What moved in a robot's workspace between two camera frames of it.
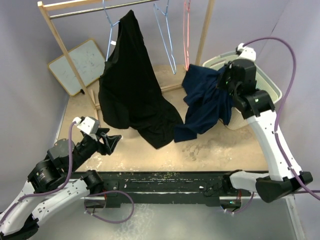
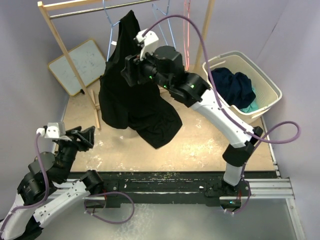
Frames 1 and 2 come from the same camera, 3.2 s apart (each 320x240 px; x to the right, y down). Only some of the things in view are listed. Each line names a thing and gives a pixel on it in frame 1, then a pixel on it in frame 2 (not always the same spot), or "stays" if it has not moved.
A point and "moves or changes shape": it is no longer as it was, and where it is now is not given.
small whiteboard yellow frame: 88,60 stays
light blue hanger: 110,29 stays
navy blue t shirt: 207,104 moves or changes shape
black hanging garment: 130,95 stays
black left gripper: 112,141 → 86,136
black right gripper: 221,83 → 132,64
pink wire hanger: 189,12 stays
